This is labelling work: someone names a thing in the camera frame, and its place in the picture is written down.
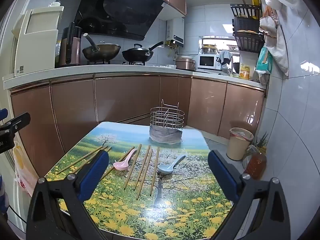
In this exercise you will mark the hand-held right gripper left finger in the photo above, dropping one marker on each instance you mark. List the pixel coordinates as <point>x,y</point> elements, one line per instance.
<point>96,170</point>

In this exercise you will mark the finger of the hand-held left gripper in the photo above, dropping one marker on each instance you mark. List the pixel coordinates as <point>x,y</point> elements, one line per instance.
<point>3,113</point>
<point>18,121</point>

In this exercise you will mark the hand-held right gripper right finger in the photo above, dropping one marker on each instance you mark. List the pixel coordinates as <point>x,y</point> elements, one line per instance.
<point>222,177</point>

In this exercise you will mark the pink plastic spoon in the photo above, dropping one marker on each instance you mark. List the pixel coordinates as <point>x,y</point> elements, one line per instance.
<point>121,165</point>

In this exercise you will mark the bunch of wooden chopsticks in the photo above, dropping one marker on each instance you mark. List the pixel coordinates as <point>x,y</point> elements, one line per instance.
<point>133,165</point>

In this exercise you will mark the person's left forearm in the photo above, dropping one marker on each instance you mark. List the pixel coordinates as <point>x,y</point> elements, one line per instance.
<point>2,192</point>

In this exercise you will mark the white red plastic bag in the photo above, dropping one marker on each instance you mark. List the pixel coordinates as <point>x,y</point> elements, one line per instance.
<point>21,170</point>

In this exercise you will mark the amber oil bottle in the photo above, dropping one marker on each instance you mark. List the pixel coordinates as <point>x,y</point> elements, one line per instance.
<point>255,166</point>

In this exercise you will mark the beige trash bin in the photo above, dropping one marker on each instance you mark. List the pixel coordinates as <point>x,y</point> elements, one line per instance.
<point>238,146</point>

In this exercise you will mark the copper black blender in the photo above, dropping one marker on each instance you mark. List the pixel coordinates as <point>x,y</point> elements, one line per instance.
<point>71,46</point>

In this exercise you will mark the yellow oil bottle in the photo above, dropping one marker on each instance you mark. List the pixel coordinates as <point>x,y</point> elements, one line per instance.
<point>244,72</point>

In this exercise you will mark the bronze wok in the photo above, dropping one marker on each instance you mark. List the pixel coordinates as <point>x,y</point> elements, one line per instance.
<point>101,50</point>

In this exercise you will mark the gas stove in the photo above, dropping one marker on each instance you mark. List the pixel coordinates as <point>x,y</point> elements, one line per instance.
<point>117,62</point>

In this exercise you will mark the white microwave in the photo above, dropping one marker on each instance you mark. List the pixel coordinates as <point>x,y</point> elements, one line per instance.
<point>207,61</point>

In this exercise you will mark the copper rice cooker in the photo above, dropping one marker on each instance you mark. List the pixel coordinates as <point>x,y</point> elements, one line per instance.
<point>185,63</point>

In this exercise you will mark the grey towel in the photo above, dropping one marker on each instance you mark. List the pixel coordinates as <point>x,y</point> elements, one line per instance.
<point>225,56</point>

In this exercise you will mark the black wok with lid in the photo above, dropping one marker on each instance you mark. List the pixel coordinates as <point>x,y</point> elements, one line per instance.
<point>138,53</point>

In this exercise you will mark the green tissue packet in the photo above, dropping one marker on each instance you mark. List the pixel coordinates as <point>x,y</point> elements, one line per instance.
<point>263,60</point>

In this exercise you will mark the steel pot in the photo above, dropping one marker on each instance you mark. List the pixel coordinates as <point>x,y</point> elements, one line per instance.
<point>208,49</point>

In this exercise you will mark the kitchen window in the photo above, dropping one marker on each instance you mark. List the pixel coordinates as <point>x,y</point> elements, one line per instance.
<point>222,41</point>

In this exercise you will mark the hanging white plastic bags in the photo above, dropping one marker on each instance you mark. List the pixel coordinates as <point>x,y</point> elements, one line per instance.
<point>277,45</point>

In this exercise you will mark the black range hood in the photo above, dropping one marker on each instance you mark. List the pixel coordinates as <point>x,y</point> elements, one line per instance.
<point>117,10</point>

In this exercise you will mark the white water heater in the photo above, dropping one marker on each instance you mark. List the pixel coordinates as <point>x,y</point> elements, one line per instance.
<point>175,31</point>

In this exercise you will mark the black wall rack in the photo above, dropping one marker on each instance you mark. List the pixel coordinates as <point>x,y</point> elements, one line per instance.
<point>247,40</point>

